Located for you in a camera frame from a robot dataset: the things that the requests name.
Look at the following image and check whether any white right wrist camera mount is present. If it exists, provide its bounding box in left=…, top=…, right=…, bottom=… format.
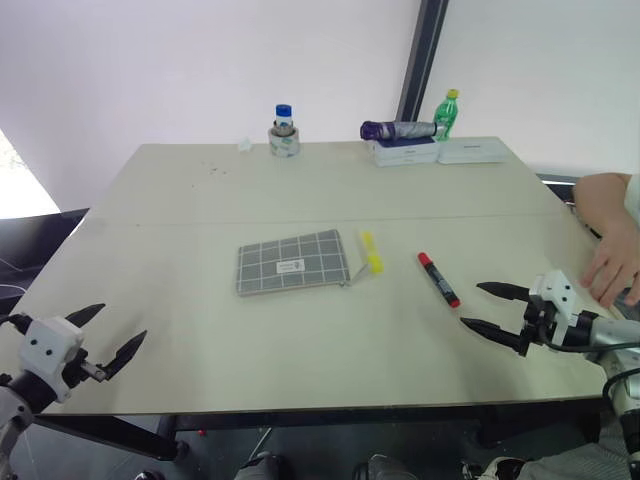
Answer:
left=528, top=269, right=579, bottom=346

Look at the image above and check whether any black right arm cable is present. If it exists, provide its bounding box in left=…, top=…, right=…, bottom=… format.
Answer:
left=534, top=334, right=640, bottom=416

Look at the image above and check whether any dark vertical pole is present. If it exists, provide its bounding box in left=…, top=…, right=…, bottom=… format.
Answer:
left=393, top=0, right=450, bottom=124

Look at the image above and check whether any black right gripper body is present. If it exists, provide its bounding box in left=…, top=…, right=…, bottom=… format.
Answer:
left=518, top=294, right=559, bottom=358

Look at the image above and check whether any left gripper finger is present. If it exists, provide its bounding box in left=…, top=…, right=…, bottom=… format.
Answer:
left=63, top=302, right=107, bottom=327
left=101, top=329, right=148, bottom=383

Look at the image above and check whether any dark rounded shape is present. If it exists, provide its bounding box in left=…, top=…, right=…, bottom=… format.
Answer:
left=234, top=451, right=289, bottom=480

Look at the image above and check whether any grey trouser leg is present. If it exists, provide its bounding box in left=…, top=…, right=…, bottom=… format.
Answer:
left=519, top=424, right=640, bottom=480

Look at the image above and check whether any yellow highlighter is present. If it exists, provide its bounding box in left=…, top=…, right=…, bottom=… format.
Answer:
left=357, top=230, right=387, bottom=276

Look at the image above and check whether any white flat box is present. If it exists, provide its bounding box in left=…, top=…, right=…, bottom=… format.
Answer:
left=437, top=137, right=508, bottom=165

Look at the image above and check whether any white box with blue lid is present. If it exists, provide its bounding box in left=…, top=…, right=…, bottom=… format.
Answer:
left=367, top=135, right=442, bottom=169

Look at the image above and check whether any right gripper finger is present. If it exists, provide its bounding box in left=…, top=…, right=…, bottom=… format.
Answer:
left=475, top=282, right=531, bottom=303
left=459, top=317, right=524, bottom=352

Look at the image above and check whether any printed tape roll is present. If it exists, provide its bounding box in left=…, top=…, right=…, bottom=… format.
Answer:
left=267, top=125, right=302, bottom=161

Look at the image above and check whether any red marker with black barrel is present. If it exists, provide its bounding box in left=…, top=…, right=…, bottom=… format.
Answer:
left=417, top=251, right=462, bottom=309

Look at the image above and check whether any green plastic bottle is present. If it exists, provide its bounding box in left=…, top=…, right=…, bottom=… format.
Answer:
left=432, top=88, right=461, bottom=142

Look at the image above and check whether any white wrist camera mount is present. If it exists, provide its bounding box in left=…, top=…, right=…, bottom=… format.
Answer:
left=17, top=314, right=86, bottom=404
left=528, top=269, right=579, bottom=346

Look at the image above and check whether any person's bare hand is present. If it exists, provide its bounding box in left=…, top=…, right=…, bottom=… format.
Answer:
left=581, top=226, right=640, bottom=308

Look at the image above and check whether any black table frame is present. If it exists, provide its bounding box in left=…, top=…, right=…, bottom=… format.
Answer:
left=33, top=394, right=607, bottom=462

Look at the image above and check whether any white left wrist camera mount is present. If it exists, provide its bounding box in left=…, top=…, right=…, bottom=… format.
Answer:
left=17, top=314, right=86, bottom=404

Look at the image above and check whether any purple grey folded umbrella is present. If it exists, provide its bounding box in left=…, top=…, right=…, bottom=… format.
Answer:
left=359, top=119, right=444, bottom=143

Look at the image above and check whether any blue capped small bottle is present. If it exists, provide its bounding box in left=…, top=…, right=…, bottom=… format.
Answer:
left=272, top=103, right=295, bottom=137

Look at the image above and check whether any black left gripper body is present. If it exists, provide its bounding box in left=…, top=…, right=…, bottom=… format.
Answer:
left=61, top=348, right=109, bottom=390

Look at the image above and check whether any grey checked pouch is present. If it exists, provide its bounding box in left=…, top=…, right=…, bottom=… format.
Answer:
left=234, top=228, right=351, bottom=298

